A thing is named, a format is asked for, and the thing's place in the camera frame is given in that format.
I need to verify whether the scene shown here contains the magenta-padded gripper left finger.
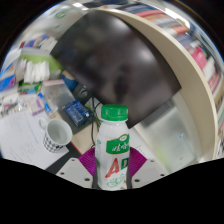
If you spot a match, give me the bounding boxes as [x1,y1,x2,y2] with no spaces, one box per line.
[55,146,98,190]

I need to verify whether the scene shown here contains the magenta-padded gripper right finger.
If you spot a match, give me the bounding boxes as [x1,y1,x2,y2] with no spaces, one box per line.
[128,146,169,190]

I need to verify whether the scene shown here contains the white bottle with green cap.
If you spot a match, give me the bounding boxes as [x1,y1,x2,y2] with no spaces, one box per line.
[94,104,131,191]

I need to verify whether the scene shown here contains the black and white patterned mug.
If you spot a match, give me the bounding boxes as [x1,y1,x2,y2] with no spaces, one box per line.
[39,118,74,154]

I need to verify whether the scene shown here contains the small blue box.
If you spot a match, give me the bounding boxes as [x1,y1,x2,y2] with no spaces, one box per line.
[63,99,93,127]

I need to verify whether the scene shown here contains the clear plastic box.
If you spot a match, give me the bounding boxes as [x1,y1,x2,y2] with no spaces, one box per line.
[41,79,76,111]

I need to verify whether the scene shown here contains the beige shelf full of books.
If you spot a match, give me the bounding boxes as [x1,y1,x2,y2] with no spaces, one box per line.
[96,0,224,161]

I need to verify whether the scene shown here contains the stack of white tissues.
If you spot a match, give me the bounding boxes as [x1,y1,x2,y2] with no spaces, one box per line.
[23,59,51,84]

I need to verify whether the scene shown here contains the black computer monitor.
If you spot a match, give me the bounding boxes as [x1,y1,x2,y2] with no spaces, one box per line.
[49,9,183,129]

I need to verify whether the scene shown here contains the tangled black cables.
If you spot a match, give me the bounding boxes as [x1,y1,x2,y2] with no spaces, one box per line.
[84,96,103,148]

